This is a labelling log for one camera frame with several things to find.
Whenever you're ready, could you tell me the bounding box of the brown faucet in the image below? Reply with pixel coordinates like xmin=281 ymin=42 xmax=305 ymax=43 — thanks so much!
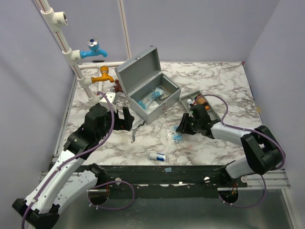
xmin=110 ymin=79 xmax=122 ymax=93

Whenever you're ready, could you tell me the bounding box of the white pvc pipe frame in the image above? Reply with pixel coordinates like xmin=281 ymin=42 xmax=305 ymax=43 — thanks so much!
xmin=34 ymin=0 xmax=131 ymax=104

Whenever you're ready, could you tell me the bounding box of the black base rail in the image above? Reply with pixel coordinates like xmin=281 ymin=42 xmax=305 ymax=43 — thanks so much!
xmin=99 ymin=165 xmax=247 ymax=199

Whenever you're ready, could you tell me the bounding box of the white blue tube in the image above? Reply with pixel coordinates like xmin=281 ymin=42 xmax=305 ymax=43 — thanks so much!
xmin=148 ymin=153 xmax=166 ymax=161

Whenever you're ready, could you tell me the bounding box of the blue white bandage roll pack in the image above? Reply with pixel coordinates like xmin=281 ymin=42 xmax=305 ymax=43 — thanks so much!
xmin=138 ymin=87 xmax=164 ymax=109

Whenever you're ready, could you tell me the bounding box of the blue alcohol pad bag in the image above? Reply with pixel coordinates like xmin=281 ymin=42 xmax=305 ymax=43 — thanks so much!
xmin=166 ymin=125 xmax=183 ymax=144

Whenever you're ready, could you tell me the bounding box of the white medicine bottle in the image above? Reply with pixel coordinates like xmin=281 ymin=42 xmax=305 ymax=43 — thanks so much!
xmin=187 ymin=99 xmax=193 ymax=105

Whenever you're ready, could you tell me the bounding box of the bandage packet blue orange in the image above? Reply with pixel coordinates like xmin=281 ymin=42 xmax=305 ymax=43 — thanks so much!
xmin=159 ymin=89 xmax=172 ymax=100

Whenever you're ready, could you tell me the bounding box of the grey plastic tray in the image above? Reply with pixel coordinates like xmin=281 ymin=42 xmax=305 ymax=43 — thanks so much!
xmin=179 ymin=91 xmax=221 ymax=120

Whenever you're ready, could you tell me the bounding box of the blue plastic faucet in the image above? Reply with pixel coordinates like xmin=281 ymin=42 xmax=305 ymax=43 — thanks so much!
xmin=80 ymin=38 xmax=108 ymax=59

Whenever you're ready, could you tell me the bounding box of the brown medicine bottle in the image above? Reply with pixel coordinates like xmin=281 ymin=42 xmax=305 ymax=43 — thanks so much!
xmin=193 ymin=95 xmax=210 ymax=111

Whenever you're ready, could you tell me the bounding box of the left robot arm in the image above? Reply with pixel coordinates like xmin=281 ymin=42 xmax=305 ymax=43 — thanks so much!
xmin=12 ymin=103 xmax=134 ymax=229

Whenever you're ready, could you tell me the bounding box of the orange plastic faucet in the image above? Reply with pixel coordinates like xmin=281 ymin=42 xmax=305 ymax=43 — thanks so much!
xmin=91 ymin=65 xmax=114 ymax=83

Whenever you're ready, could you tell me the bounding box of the clear white pad packet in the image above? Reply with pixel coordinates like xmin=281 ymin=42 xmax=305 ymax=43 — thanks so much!
xmin=145 ymin=101 xmax=159 ymax=115

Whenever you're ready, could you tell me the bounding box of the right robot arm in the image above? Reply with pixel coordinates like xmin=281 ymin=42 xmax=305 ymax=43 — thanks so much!
xmin=176 ymin=104 xmax=285 ymax=187

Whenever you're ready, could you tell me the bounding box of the grey metal medicine box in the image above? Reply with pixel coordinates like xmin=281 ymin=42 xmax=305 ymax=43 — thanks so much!
xmin=115 ymin=45 xmax=181 ymax=125

